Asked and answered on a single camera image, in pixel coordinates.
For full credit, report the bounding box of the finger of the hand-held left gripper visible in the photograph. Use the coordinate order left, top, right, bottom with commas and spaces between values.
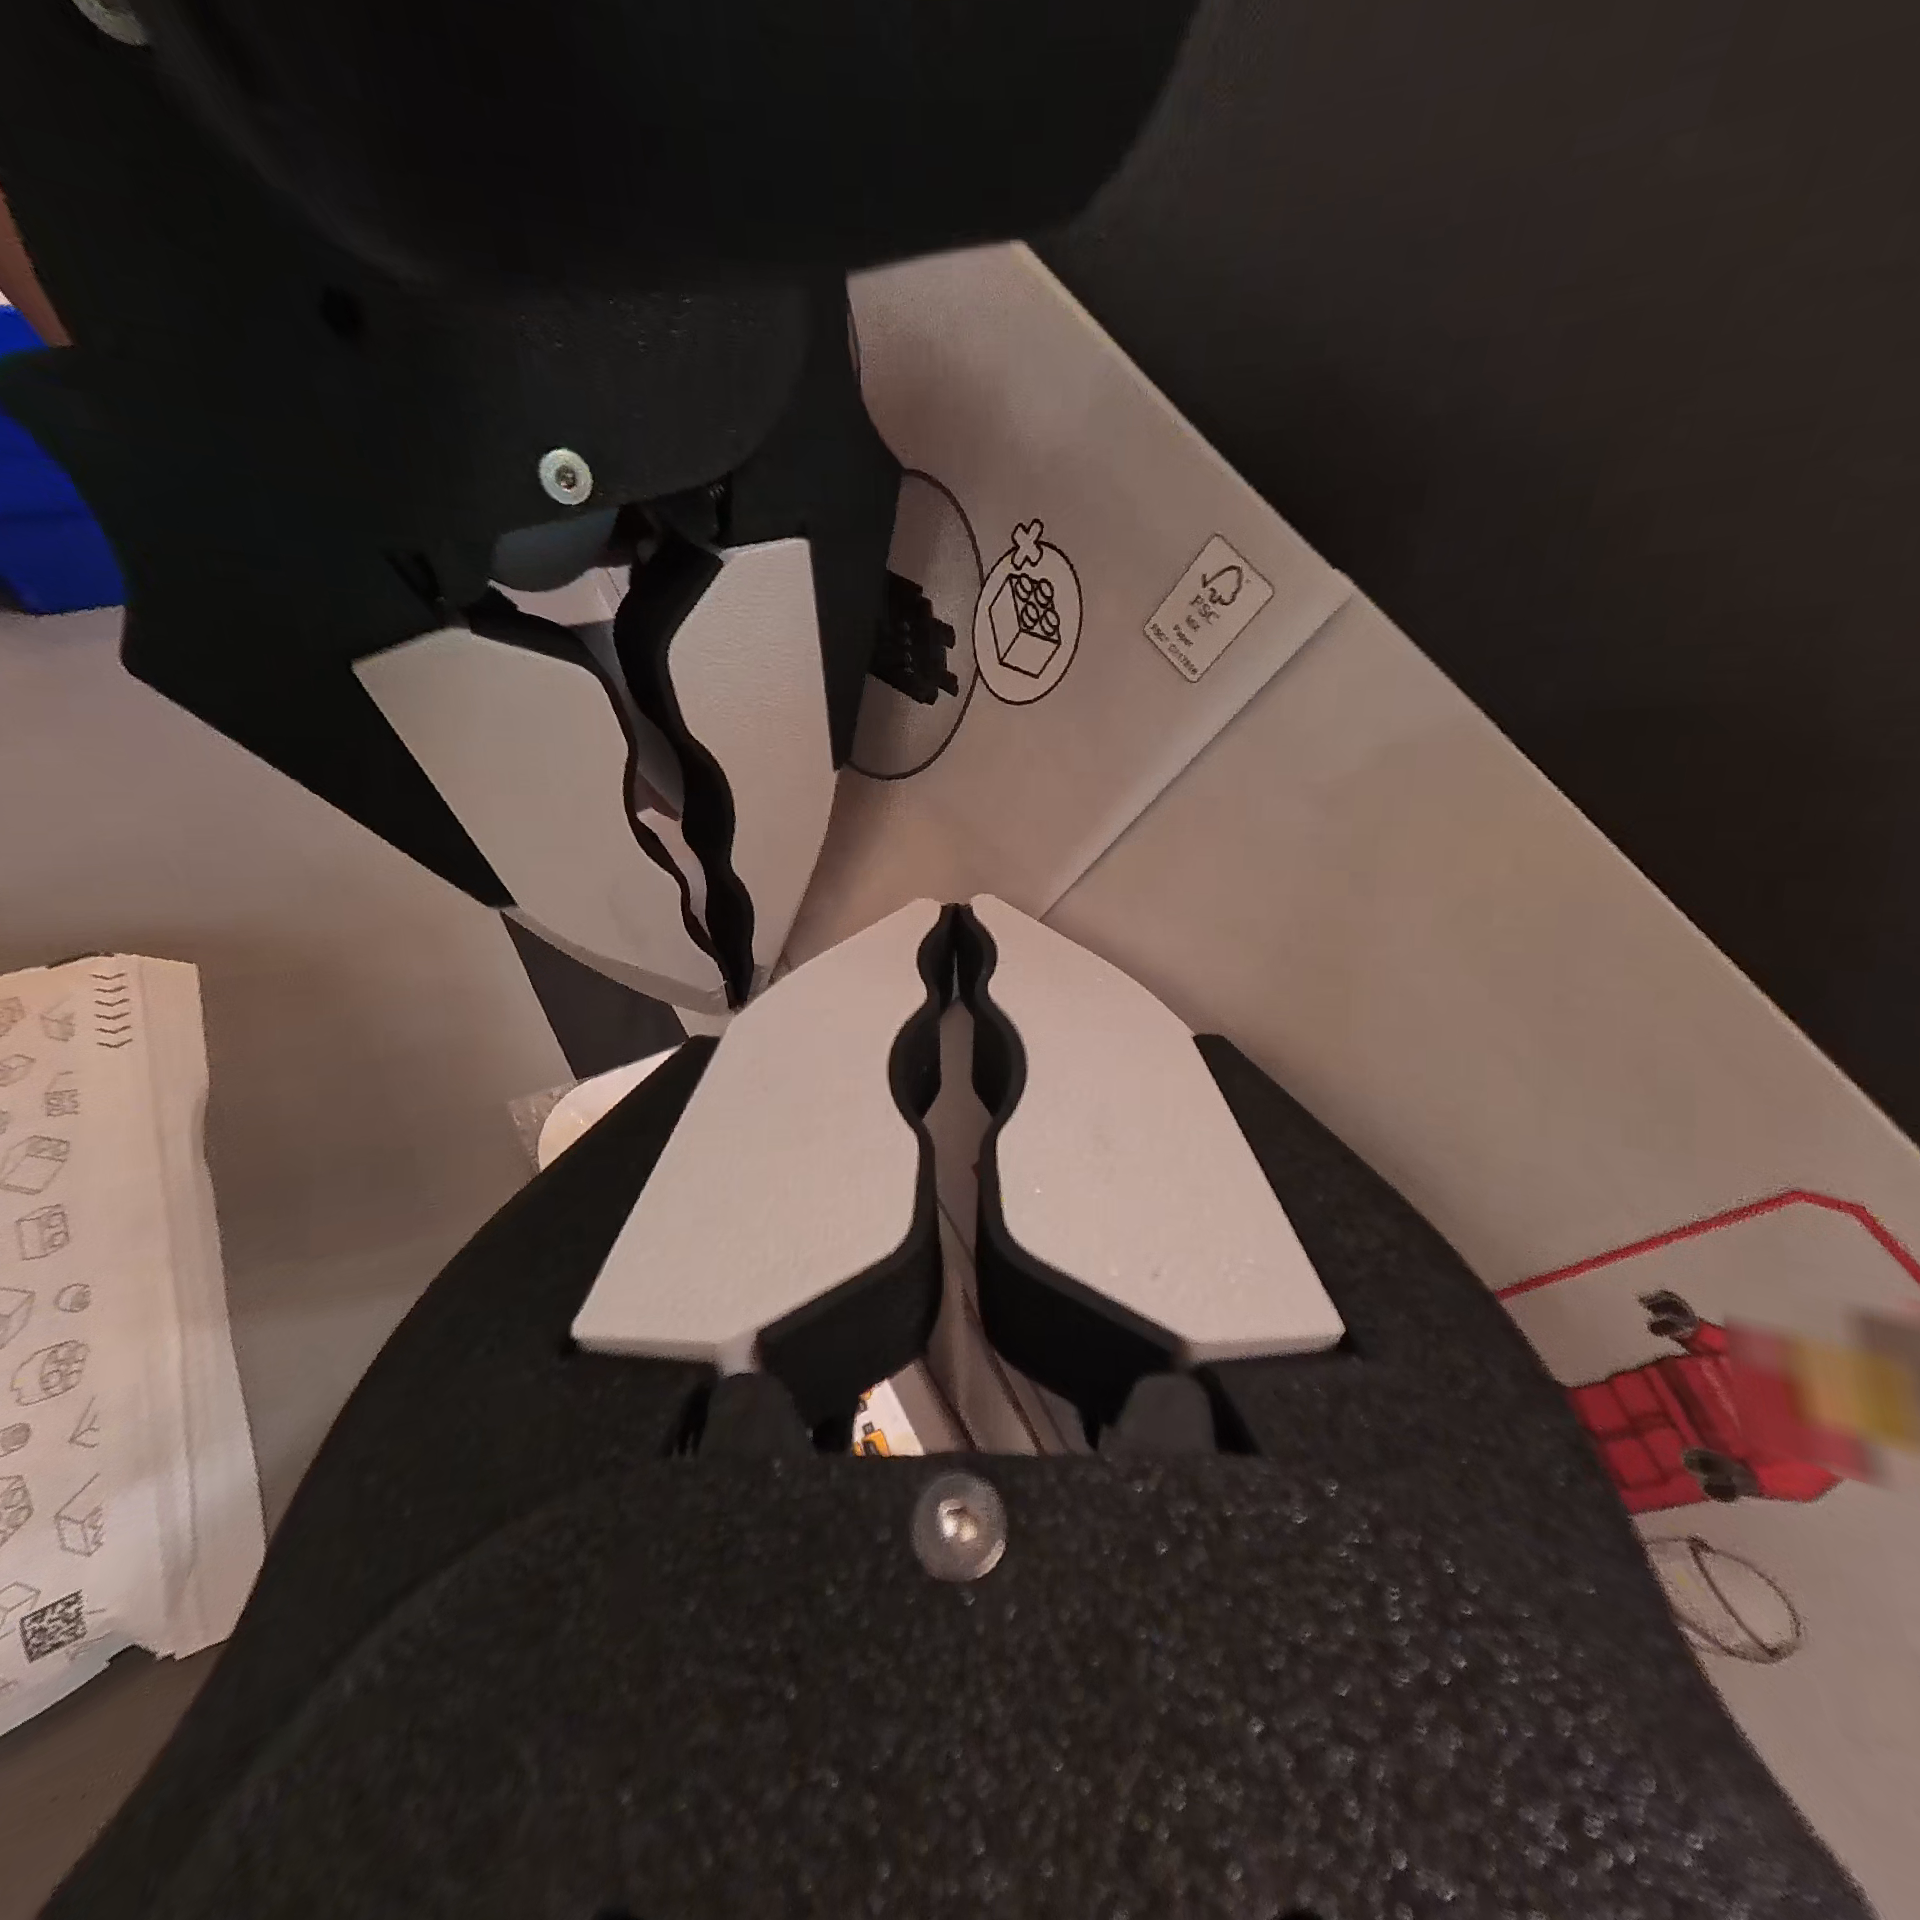
612, 531, 837, 1002
351, 616, 752, 1009

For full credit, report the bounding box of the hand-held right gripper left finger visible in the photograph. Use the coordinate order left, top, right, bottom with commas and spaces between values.
569, 901, 963, 1445

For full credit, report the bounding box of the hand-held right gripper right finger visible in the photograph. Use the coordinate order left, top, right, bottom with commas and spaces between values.
967, 895, 1345, 1445

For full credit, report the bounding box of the toy car instruction booklet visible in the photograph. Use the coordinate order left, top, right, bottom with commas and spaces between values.
832, 239, 1920, 1920

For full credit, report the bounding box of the short blue storage bin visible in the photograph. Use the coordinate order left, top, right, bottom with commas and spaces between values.
0, 298, 127, 614

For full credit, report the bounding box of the white brick-print paper bag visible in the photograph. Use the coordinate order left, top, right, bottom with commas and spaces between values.
0, 951, 267, 1741

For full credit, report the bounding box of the white book stand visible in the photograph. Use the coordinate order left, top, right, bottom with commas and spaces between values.
510, 0, 1920, 1173

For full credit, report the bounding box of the black desk mat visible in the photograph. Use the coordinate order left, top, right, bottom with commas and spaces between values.
503, 906, 725, 1080

